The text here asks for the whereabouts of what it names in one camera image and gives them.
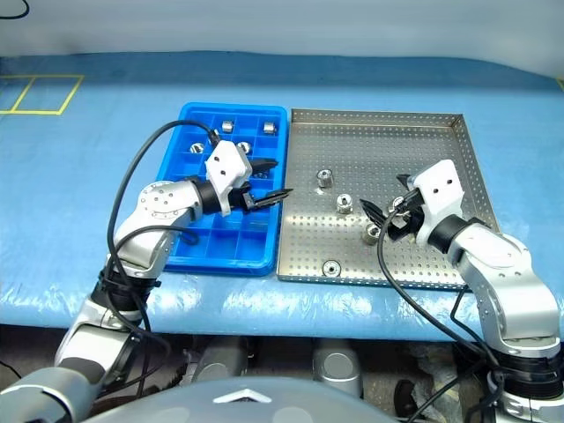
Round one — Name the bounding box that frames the silver rounded housing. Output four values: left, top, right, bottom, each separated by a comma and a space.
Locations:
311, 338, 365, 398

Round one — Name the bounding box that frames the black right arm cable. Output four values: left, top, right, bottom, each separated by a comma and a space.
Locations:
376, 189, 508, 423

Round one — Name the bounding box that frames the black caster wheel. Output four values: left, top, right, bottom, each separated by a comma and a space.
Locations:
393, 380, 418, 416

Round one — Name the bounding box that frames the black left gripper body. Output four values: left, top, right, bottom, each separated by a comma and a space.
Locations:
228, 178, 260, 213

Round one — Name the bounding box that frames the blue compartment tray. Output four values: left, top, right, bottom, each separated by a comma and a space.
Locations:
162, 101, 290, 277

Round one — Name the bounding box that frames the blue plastic table cover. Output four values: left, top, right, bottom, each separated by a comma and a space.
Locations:
0, 51, 564, 341

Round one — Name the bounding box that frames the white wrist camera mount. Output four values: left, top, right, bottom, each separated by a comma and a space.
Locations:
412, 160, 465, 246
204, 140, 254, 219

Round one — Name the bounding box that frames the dark grey rounded housing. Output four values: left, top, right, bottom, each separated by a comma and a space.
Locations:
192, 338, 250, 385

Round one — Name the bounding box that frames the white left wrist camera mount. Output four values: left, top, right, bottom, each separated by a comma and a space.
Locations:
204, 140, 254, 219

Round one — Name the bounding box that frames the thin black background cable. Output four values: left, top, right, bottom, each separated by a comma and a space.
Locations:
0, 0, 30, 20

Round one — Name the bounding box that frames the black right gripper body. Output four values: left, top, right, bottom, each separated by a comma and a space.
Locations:
387, 192, 425, 241

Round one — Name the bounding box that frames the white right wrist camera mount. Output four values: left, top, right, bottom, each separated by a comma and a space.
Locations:
412, 160, 465, 246

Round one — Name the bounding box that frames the perforated metal tray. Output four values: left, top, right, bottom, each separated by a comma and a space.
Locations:
276, 108, 501, 293

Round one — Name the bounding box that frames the grey robot torso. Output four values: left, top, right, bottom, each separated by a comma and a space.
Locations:
87, 376, 397, 423

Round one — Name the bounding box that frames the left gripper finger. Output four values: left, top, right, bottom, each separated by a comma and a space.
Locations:
250, 158, 280, 178
254, 188, 295, 211

